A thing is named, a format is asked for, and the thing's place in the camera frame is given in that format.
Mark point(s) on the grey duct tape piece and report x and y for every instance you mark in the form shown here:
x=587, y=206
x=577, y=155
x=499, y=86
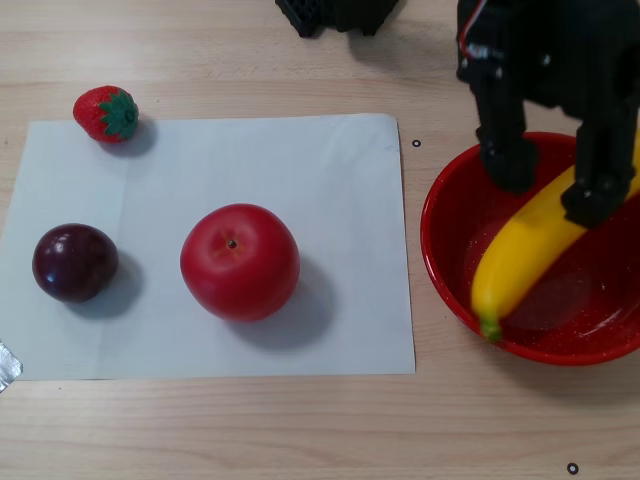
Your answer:
x=7, y=367

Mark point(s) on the red speckled bowl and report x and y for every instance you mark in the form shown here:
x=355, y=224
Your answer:
x=450, y=225

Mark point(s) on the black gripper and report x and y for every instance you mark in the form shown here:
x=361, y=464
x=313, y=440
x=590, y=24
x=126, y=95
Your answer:
x=542, y=80

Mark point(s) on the red toy apple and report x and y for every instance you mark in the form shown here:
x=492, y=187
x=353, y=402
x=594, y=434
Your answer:
x=240, y=265

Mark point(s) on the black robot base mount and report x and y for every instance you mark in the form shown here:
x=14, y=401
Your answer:
x=305, y=15

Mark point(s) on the white paper sheet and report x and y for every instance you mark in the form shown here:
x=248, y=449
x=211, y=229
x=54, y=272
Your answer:
x=275, y=165

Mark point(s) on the red toy strawberry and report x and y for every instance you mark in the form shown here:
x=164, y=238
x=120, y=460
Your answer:
x=92, y=112

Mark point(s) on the dark purple toy plum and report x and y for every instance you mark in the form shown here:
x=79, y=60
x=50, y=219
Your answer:
x=75, y=262

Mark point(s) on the yellow toy banana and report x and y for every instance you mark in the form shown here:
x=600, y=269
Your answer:
x=520, y=260

